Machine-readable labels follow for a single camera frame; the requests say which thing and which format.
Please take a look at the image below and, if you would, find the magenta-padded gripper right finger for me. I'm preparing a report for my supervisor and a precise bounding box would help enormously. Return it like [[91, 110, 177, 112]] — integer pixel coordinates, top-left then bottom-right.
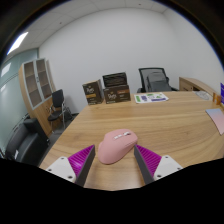
[[133, 144, 184, 185]]

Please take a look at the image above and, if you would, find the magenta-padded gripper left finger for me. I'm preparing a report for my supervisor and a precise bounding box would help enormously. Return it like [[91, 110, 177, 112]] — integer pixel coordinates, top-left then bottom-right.
[[45, 144, 97, 188]]

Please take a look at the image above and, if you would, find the pink computer mouse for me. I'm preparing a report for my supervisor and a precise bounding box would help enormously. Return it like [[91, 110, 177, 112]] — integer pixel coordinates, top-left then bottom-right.
[[97, 128, 139, 165]]

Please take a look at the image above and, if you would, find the pink and blue mouse pad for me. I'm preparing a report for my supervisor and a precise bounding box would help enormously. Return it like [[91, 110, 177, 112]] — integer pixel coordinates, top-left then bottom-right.
[[205, 107, 224, 136]]

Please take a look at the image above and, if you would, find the black leather sofa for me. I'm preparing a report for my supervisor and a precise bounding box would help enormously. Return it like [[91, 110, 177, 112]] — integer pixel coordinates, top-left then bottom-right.
[[3, 118, 49, 167]]

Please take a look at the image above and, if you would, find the black visitor chair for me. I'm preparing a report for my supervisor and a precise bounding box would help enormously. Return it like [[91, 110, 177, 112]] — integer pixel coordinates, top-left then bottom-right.
[[46, 89, 74, 131]]

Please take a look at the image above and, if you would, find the white green purple leaflet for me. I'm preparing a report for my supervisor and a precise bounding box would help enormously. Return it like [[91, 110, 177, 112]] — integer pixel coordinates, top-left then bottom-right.
[[133, 92, 170, 104]]

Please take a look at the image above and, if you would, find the tall brown cardboard box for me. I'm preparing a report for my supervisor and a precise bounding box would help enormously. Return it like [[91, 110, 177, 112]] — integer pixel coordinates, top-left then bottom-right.
[[82, 79, 105, 106]]

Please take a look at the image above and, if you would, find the wide brown cardboard box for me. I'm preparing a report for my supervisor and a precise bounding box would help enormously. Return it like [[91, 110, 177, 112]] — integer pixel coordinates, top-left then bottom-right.
[[103, 84, 132, 104]]

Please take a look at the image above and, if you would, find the grey backpack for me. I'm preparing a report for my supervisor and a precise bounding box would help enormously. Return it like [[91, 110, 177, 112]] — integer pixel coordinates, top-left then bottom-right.
[[145, 71, 173, 93]]

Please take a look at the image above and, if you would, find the black mesh office chair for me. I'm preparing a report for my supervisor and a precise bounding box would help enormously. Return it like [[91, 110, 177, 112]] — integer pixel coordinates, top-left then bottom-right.
[[136, 67, 179, 94]]

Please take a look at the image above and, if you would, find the wooden glass-door shelf cabinet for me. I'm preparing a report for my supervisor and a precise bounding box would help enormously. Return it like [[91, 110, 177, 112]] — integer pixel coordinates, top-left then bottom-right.
[[18, 58, 63, 138]]

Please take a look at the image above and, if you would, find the wooden side desk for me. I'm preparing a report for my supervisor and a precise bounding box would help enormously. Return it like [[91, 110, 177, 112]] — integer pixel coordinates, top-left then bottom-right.
[[178, 76, 218, 98]]

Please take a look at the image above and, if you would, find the black cardboard box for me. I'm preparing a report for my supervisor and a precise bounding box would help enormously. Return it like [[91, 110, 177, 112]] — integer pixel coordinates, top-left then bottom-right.
[[102, 71, 129, 89]]

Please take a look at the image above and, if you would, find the long ceiling light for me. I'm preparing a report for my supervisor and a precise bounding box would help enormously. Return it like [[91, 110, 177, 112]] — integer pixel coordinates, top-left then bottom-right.
[[6, 31, 30, 56]]

